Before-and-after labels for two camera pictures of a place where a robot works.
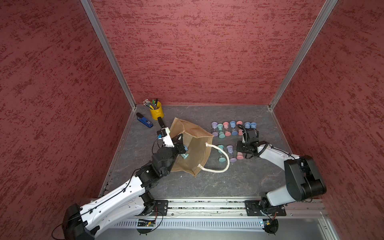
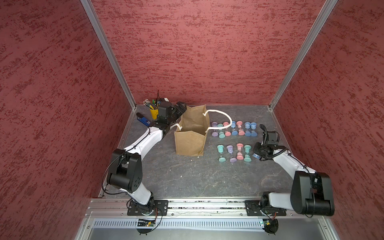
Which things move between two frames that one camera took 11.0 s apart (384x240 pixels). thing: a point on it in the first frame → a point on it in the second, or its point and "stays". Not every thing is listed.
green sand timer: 221,135 stays
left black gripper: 178,144 → 179,112
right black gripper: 239,143 → 255,150
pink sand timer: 240,156 stays
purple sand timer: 214,125 stays
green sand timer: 221,159 stays
